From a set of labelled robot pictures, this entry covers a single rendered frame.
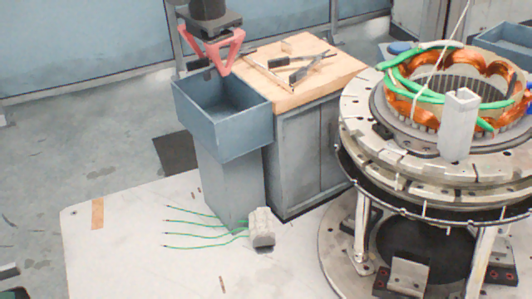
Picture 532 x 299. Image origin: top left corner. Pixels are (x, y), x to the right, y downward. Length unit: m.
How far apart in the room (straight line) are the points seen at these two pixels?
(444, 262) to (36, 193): 1.96
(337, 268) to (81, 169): 1.87
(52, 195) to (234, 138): 1.76
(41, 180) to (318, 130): 1.87
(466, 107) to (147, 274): 0.63
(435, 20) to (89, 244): 0.86
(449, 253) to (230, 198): 0.41
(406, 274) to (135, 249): 0.50
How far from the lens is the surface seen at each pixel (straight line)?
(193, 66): 0.89
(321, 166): 1.02
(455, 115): 0.66
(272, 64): 0.93
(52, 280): 2.17
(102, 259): 1.06
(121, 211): 1.14
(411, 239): 1.03
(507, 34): 1.18
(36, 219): 2.45
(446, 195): 0.71
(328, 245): 0.98
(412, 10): 3.31
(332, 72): 0.94
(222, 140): 0.85
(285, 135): 0.92
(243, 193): 0.98
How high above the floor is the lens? 1.52
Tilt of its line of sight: 37 degrees down
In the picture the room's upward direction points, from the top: 5 degrees counter-clockwise
